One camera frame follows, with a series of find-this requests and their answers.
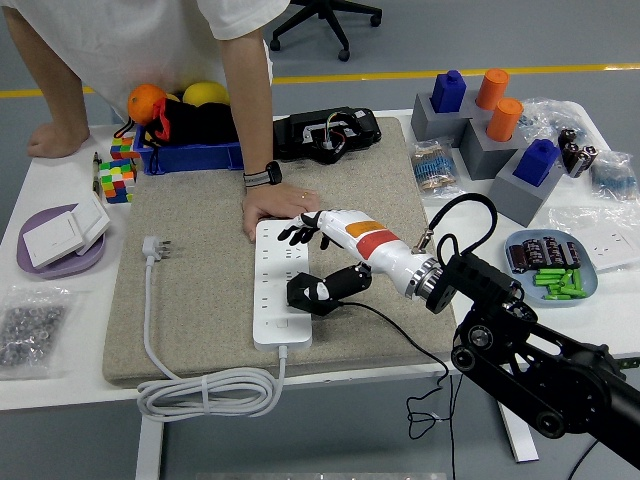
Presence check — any person's left hand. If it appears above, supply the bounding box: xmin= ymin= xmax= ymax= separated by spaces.
xmin=241 ymin=182 xmax=321 ymax=241

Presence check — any clear bag of blue resistors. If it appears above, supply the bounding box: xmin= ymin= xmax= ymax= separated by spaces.
xmin=588 ymin=149 xmax=640 ymax=202

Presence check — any thin black adapter cord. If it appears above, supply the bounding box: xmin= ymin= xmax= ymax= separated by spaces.
xmin=339 ymin=299 xmax=452 ymax=442

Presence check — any black wrist watch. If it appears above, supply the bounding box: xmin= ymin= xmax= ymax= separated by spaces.
xmin=243 ymin=160 xmax=284 ymax=189

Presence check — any white socket in clear bag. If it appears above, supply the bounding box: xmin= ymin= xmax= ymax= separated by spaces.
xmin=548 ymin=204 xmax=640 ymax=274

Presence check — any white table leg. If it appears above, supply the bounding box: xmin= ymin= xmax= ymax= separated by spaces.
xmin=497 ymin=399 xmax=540 ymax=464
xmin=134 ymin=417 xmax=166 ymax=480

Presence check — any purple tray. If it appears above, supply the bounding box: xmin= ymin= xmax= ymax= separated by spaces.
xmin=16 ymin=203 xmax=107 ymax=280

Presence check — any light blue plate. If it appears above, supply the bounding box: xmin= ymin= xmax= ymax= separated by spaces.
xmin=503 ymin=228 xmax=600 ymax=308

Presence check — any blue square peg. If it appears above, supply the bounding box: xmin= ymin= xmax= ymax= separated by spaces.
xmin=429 ymin=69 xmax=468 ymax=114
xmin=513 ymin=138 xmax=562 ymax=189

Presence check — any black plug adapter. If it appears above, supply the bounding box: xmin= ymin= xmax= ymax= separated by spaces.
xmin=285 ymin=272 xmax=346 ymax=317

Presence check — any clear bag of metal nuts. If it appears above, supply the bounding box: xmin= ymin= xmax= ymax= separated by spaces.
xmin=0 ymin=284 xmax=84 ymax=381

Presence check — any black pouch with red trim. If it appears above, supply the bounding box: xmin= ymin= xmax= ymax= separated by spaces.
xmin=113 ymin=97 xmax=241 ymax=151

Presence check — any grey-brown mat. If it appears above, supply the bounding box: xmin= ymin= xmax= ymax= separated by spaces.
xmin=102 ymin=116 xmax=461 ymax=389

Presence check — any grey block holder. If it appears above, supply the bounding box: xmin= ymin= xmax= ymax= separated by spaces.
xmin=464 ymin=89 xmax=501 ymax=121
xmin=483 ymin=147 xmax=566 ymax=229
xmin=410 ymin=92 xmax=476 ymax=143
xmin=458 ymin=117 xmax=532 ymax=181

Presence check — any small colourful puzzle cube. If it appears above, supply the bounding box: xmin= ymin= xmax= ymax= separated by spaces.
xmin=109 ymin=135 xmax=141 ymax=161

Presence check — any white power cord with plug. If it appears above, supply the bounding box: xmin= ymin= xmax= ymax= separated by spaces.
xmin=135 ymin=235 xmax=289 ymax=424

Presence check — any thin black floor cable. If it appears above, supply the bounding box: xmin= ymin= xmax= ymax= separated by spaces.
xmin=568 ymin=439 xmax=599 ymax=480

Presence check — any white power strip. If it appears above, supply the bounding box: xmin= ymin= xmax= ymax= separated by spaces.
xmin=252 ymin=219 xmax=314 ymax=351

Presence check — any black hanging cable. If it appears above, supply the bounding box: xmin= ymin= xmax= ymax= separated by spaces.
xmin=448 ymin=375 xmax=458 ymax=480

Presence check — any large colourful puzzle cube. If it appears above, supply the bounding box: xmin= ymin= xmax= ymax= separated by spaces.
xmin=98 ymin=158 xmax=139 ymax=205

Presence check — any white wall switch panel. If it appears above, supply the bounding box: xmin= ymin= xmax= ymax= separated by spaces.
xmin=22 ymin=210 xmax=86 ymax=270
xmin=69 ymin=192 xmax=112 ymax=257

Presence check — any yellow lemon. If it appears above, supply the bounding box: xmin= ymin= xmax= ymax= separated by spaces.
xmin=182 ymin=81 xmax=231 ymax=107

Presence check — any black electronic device with wires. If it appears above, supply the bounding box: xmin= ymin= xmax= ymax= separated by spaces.
xmin=272 ymin=106 xmax=384 ymax=165

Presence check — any bag of black batteries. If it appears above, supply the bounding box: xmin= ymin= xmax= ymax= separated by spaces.
xmin=557 ymin=128 xmax=600 ymax=180

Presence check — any person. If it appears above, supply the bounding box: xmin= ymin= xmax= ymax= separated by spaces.
xmin=0 ymin=0 xmax=291 ymax=126

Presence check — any person's right hand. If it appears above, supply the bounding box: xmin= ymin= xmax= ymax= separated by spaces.
xmin=27 ymin=122 xmax=92 ymax=159

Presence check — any black office chair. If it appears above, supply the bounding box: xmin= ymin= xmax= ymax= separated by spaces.
xmin=269 ymin=0 xmax=384 ymax=64

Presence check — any orange cylinder peg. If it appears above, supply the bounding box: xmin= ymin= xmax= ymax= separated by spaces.
xmin=474 ymin=68 xmax=511 ymax=111
xmin=486 ymin=97 xmax=525 ymax=143

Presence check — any orange fruit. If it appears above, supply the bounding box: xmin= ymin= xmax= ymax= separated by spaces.
xmin=127 ymin=83 xmax=169 ymax=126

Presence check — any clear bag of small parts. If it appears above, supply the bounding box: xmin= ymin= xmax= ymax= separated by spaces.
xmin=519 ymin=97 xmax=589 ymax=146

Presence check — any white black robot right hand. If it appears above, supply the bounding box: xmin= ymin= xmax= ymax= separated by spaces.
xmin=277 ymin=208 xmax=444 ymax=304

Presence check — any blue plastic bin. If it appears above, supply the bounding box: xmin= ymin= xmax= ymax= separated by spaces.
xmin=133 ymin=91 xmax=246 ymax=176

